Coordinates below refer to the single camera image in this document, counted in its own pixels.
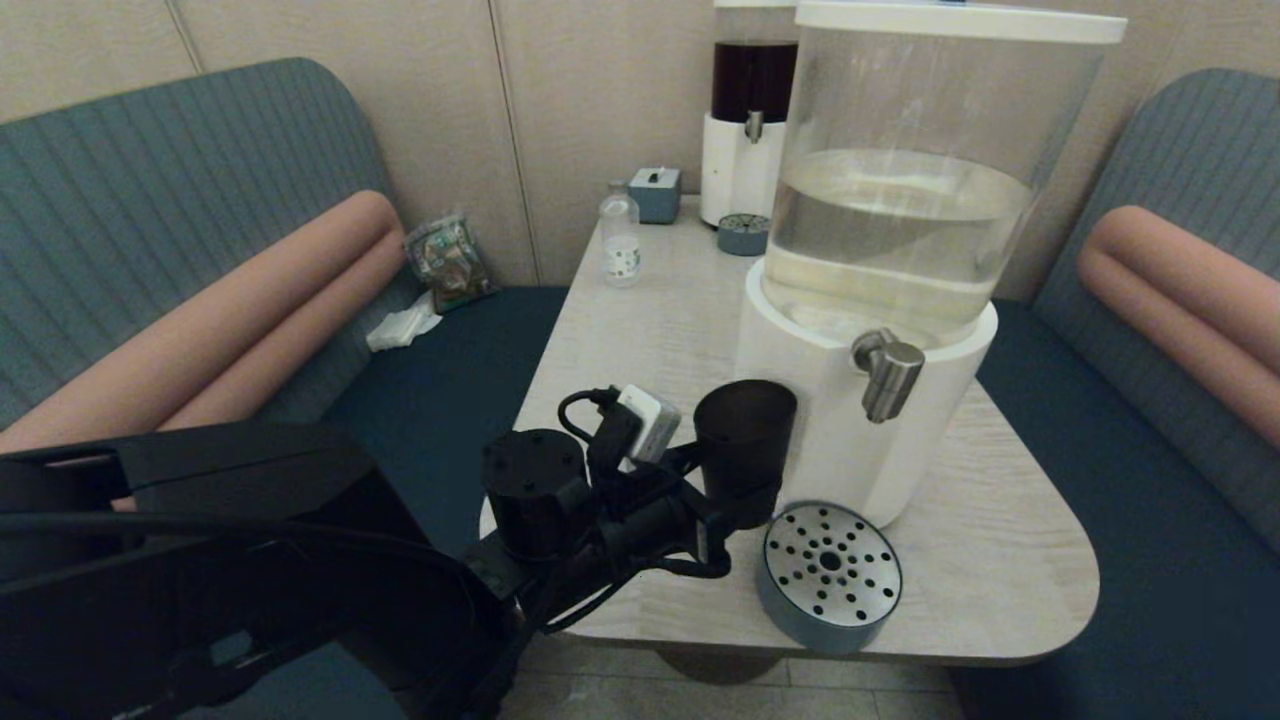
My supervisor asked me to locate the black plastic cup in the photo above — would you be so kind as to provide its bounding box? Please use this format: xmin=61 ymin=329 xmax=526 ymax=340
xmin=693 ymin=379 xmax=799 ymax=529

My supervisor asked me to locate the round metal drip tray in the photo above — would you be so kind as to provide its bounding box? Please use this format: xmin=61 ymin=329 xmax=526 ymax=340
xmin=757 ymin=500 xmax=904 ymax=654

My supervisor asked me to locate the large clear water dispenser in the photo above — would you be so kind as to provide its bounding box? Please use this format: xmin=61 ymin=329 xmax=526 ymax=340
xmin=735 ymin=0 xmax=1128 ymax=528

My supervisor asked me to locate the large steel dispenser tap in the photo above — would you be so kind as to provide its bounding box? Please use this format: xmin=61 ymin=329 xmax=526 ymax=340
xmin=851 ymin=328 xmax=926 ymax=424

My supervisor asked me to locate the clear plastic bottle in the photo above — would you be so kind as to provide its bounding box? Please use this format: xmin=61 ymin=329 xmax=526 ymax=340
xmin=599 ymin=180 xmax=642 ymax=288

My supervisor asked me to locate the small blue drip tray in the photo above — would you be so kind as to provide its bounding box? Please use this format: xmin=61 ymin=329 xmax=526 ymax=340
xmin=717 ymin=213 xmax=772 ymax=257

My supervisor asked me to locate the blue-grey tissue box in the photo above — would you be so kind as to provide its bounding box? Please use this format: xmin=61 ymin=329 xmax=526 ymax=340
xmin=629 ymin=166 xmax=683 ymax=225

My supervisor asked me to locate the small dark drink dispenser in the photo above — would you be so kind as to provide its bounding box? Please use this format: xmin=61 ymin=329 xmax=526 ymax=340
xmin=699 ymin=0 xmax=801 ymax=229

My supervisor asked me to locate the printed snack bag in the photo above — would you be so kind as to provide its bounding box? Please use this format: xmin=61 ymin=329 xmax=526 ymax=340
xmin=403 ymin=210 xmax=498 ymax=314

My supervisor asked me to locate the white crumpled tissue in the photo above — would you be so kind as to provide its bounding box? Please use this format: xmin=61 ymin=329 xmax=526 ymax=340
xmin=365 ymin=290 xmax=444 ymax=352

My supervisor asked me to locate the teal upholstered bench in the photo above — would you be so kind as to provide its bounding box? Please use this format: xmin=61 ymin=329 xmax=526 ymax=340
xmin=0 ymin=56 xmax=571 ymax=720
xmin=950 ymin=68 xmax=1280 ymax=720

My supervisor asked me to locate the large white dispenser lid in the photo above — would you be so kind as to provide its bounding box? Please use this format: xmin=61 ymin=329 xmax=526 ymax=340
xmin=795 ymin=0 xmax=1128 ymax=45

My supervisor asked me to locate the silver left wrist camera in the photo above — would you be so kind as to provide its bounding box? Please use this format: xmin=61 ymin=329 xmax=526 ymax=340
xmin=612 ymin=384 xmax=682 ymax=466

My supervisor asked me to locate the black left camera cable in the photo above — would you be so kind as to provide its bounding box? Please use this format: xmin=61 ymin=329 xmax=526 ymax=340
xmin=557 ymin=387 xmax=622 ymax=447

